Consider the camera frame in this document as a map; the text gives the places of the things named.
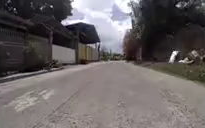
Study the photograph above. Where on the grey concrete road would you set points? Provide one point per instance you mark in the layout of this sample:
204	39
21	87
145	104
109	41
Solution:
103	96

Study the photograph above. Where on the reddish bush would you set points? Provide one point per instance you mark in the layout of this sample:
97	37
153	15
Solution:
131	45

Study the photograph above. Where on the building with dark roof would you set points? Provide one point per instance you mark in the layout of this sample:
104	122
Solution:
85	33

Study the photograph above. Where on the white bag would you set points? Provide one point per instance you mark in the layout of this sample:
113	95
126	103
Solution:
173	56

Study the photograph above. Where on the row of trees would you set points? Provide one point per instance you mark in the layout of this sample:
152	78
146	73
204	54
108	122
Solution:
170	26
33	8

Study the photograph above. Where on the grass verge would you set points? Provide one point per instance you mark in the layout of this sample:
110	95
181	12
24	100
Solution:
186	71

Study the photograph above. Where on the pile of white bags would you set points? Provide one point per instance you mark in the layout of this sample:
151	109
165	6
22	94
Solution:
191	57

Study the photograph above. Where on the dark fence wall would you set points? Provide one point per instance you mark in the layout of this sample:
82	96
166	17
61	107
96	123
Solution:
26	50

